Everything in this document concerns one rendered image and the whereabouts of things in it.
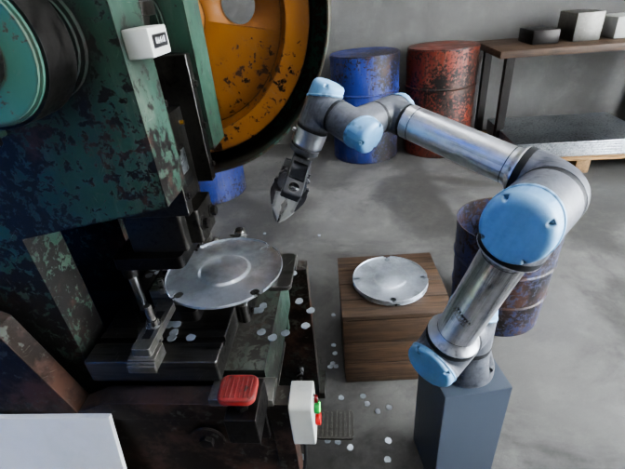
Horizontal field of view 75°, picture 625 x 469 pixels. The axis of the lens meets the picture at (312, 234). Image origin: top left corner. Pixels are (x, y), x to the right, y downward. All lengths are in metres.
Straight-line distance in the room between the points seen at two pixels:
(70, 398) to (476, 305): 0.90
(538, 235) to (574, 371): 1.32
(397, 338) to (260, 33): 1.11
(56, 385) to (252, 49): 0.94
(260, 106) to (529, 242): 0.79
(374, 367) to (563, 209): 1.13
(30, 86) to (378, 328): 1.26
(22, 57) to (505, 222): 0.68
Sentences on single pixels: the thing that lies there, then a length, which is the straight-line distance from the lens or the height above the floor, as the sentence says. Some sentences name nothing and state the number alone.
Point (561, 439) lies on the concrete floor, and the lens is 1.75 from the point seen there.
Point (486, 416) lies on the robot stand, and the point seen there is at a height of 0.34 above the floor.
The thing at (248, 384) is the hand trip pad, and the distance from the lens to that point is 0.79.
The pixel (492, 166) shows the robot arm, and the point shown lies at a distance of 0.86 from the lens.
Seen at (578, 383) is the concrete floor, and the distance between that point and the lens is 1.94.
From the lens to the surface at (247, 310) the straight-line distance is 1.05.
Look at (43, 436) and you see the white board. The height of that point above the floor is 0.53.
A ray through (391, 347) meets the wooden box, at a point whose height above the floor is 0.19.
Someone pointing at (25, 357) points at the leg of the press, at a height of 0.76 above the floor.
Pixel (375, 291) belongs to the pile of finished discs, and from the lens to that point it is 1.57.
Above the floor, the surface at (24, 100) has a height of 1.27.
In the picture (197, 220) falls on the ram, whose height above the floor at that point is 0.95.
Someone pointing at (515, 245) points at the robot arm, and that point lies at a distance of 0.71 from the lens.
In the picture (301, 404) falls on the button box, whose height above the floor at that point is 0.63.
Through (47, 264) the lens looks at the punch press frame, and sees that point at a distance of 0.99.
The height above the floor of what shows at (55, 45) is 1.33.
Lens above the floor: 1.36
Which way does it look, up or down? 31 degrees down
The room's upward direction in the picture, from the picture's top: 5 degrees counter-clockwise
